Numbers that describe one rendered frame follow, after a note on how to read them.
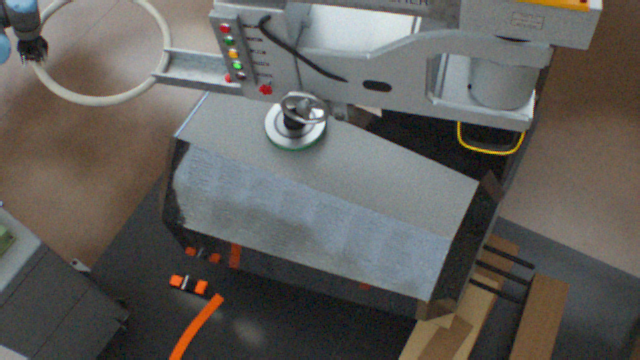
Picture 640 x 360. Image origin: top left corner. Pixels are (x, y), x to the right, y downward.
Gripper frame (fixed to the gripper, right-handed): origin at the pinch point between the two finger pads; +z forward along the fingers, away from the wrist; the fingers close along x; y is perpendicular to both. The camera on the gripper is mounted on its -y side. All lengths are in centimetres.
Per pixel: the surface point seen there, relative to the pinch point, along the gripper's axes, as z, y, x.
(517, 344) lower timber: 30, 131, 167
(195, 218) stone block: 33, 55, 50
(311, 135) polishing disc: -7, 44, 89
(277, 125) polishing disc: -2, 37, 79
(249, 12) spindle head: -63, 34, 58
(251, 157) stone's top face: 6, 44, 70
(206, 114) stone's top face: 15, 21, 59
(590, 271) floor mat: 29, 110, 217
